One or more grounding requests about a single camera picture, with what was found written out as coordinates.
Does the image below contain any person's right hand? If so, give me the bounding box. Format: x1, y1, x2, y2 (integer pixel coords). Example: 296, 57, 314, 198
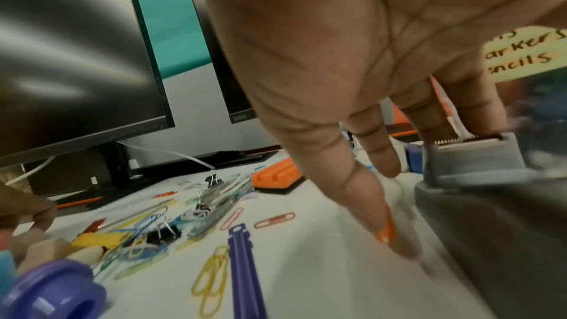
188, 0, 567, 259

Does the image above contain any person's left hand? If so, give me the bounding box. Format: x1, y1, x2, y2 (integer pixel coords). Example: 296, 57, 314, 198
0, 183, 59, 238

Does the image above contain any beige eraser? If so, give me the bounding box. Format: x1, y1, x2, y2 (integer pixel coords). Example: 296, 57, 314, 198
8, 230, 74, 275

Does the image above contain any blue round sharpener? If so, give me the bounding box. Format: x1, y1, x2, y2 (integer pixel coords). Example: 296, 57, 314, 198
0, 250, 19, 295

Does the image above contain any purple tape roll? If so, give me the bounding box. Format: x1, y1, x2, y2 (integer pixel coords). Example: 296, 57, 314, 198
0, 259, 107, 319

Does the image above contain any heap of coloured paper clips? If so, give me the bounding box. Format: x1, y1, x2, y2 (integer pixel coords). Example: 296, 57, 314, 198
94, 170, 298, 317

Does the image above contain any blue plastic staple remover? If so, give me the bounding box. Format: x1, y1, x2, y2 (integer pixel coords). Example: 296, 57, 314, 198
405, 142, 427, 173

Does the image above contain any orange ridged board eraser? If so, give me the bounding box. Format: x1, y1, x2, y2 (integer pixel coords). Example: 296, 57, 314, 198
251, 157, 308, 191

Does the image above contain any small black binder clip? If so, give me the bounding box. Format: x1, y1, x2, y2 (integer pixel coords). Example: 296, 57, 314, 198
203, 171, 223, 190
145, 221, 184, 246

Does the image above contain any clear grey fastener strip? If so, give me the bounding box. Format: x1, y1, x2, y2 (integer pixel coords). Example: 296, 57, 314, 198
187, 184, 240, 239

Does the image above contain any white glue bottle orange cap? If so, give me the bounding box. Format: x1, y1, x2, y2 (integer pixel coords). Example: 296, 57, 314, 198
354, 156, 426, 269

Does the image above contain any clear plastic storage box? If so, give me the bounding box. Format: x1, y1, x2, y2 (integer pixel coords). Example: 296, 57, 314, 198
482, 25, 567, 178

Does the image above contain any purple plastic fastener strip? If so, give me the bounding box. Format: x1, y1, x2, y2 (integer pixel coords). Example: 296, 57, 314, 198
227, 223, 269, 319

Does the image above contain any black monitor base red stripe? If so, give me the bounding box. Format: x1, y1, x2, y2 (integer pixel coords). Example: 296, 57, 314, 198
19, 141, 134, 209

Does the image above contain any black computer monitor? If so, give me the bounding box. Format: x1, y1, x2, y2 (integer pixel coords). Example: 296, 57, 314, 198
0, 0, 176, 168
180, 0, 258, 124

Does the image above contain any green cloth backdrop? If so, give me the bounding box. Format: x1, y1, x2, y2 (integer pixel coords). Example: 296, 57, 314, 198
119, 0, 214, 80

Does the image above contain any white cable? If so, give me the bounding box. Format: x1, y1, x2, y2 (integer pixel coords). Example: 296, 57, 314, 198
4, 155, 56, 186
116, 139, 219, 172

